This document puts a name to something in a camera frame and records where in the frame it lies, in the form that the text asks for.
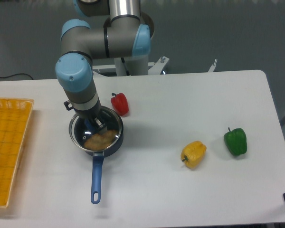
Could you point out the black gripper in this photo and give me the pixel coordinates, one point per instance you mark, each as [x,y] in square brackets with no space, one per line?
[88,112]

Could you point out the red bell pepper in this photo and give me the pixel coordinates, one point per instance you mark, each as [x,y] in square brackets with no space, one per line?
[120,103]

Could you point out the dark pot blue handle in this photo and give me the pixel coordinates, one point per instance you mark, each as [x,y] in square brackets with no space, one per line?
[97,160]

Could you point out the yellow woven basket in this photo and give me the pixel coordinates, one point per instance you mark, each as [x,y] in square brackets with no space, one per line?
[15,115]

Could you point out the green bell pepper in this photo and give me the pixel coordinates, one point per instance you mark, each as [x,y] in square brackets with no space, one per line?
[236,141]

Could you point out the yellow bell pepper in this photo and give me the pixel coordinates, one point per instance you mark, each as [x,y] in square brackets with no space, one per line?
[192,154]

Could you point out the baked pastry turnover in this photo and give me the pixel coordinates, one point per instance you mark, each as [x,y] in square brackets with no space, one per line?
[99,142]

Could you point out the glass pot lid blue knob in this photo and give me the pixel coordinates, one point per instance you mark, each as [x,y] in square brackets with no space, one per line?
[79,133]

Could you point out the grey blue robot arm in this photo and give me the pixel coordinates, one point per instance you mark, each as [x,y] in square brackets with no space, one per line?
[126,36]

